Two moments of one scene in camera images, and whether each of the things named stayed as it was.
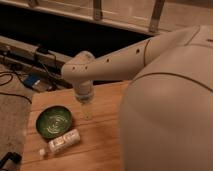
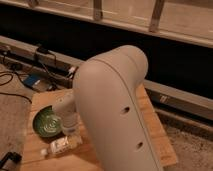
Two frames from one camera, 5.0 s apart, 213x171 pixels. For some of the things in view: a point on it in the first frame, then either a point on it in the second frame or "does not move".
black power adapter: (43, 50) does not move
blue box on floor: (32, 80) does not move
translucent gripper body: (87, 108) to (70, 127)
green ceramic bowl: (53, 121) does not move
